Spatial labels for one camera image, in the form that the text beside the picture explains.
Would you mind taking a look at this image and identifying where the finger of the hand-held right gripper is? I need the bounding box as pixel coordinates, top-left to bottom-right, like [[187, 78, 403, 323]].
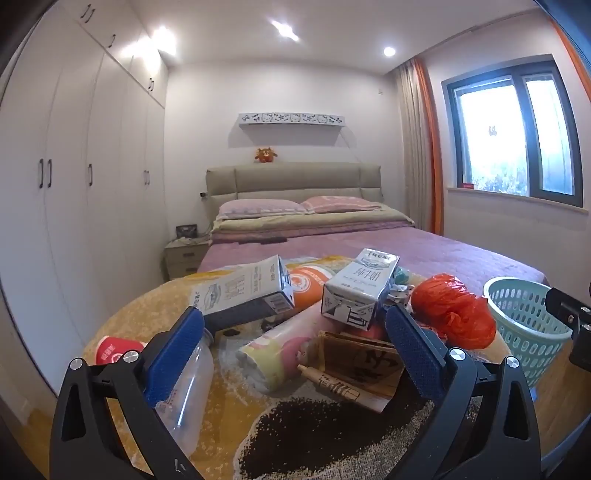
[[544, 287, 591, 330]]

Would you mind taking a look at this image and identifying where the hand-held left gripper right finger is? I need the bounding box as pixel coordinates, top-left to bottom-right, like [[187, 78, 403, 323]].
[[385, 304, 542, 480]]

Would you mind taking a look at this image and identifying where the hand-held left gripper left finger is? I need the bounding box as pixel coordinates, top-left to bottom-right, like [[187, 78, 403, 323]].
[[50, 305, 206, 480]]

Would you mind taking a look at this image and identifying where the green plastic basket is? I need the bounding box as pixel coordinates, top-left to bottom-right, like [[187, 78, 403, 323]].
[[483, 277, 573, 388]]

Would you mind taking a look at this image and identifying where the pink drink bottle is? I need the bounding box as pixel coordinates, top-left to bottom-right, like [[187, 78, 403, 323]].
[[236, 300, 333, 394]]

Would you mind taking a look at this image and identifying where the clear plastic bottle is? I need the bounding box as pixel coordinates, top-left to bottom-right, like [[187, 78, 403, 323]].
[[154, 330, 215, 455]]

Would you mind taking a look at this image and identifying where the red plastic bag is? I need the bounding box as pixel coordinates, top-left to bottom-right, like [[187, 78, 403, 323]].
[[411, 274, 497, 349]]

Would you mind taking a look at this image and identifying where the red paper cup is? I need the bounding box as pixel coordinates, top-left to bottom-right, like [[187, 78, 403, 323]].
[[95, 336, 148, 366]]

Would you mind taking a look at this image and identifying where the bear printed blanket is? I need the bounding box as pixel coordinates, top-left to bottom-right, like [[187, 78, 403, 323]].
[[83, 254, 513, 480]]

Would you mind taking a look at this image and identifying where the grey white milk carton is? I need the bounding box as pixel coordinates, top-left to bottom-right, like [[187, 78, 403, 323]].
[[322, 248, 400, 330], [189, 255, 295, 330]]

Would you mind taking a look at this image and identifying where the wooden stick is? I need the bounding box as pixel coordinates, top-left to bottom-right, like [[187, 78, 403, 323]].
[[297, 364, 363, 401]]

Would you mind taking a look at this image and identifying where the beige nightstand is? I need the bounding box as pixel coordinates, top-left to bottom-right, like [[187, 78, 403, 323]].
[[164, 237, 211, 280]]

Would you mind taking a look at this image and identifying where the purple bedspread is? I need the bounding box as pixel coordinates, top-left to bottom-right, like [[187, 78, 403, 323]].
[[198, 226, 550, 287]]

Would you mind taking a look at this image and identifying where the orange paper cup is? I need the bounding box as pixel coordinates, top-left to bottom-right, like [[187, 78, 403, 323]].
[[284, 264, 338, 312]]

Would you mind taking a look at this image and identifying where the folded green quilt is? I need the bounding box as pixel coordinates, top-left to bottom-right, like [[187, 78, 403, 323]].
[[212, 207, 416, 233]]

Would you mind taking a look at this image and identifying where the pink pillow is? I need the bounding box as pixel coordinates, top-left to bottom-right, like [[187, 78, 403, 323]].
[[300, 196, 383, 214]]

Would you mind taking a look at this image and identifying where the purple pillow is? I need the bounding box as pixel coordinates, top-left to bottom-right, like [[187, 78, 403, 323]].
[[218, 198, 315, 217]]

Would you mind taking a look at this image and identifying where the dark framed window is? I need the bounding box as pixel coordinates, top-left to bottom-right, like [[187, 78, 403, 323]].
[[442, 60, 583, 208]]

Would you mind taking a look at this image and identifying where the white wardrobe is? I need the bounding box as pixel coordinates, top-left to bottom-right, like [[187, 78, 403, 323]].
[[0, 0, 169, 398]]

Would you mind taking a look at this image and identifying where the beige and orange curtain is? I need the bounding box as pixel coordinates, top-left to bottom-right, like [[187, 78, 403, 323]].
[[394, 58, 445, 236]]

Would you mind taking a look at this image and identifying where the beige bed headboard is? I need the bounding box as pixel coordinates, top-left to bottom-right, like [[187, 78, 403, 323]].
[[205, 162, 383, 220]]

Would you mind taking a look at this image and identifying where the white wall shelf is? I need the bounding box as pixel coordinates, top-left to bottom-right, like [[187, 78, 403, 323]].
[[239, 112, 346, 126]]

